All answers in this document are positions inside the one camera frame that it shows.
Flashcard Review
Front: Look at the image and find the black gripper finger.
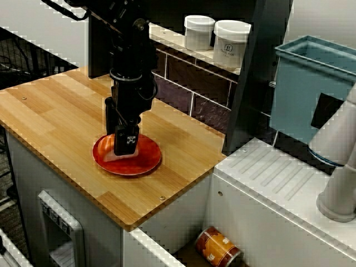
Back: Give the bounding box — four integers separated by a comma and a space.
104, 96, 117, 140
113, 125, 140, 156

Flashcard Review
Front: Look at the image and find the beige shelf ledge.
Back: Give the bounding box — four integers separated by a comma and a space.
149, 23, 243, 76

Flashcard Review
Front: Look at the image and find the dark tile backsplash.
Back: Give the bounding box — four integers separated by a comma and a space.
151, 41, 240, 134

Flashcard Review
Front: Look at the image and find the white toy dishwasher door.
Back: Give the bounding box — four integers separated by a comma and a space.
37, 190, 86, 267

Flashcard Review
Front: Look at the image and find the grey toy faucet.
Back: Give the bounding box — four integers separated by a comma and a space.
308, 83, 356, 223

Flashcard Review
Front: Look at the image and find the red round plate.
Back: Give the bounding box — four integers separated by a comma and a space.
92, 131, 162, 176

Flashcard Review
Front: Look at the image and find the black shelf end panel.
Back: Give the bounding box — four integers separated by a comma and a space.
88, 13, 113, 79

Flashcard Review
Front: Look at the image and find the white toy sink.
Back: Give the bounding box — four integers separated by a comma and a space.
123, 137, 356, 267

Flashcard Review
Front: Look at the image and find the white toy kitchen cabinet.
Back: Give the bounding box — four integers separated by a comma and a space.
4, 125, 215, 267

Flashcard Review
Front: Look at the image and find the white jar with printed label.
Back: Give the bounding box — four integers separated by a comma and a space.
212, 19, 252, 68

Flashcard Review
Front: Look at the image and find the small white block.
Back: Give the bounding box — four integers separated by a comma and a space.
99, 135, 141, 163

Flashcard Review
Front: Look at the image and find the black cabinet column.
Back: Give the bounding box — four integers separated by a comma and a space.
222, 0, 294, 156

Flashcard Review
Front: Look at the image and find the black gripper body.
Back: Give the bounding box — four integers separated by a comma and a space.
109, 74, 159, 127

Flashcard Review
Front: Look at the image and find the white lidded jar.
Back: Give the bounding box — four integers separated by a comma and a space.
184, 14, 216, 52

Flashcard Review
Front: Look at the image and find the aluminium frame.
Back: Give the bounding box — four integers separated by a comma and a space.
0, 228, 31, 267

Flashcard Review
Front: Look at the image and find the orange soup can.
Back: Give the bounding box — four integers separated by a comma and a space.
194, 226, 241, 267

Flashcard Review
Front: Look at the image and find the teal plastic bin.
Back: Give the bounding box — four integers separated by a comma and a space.
270, 35, 356, 145

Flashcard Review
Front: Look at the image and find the black wire rack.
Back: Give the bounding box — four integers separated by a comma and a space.
0, 26, 80, 90

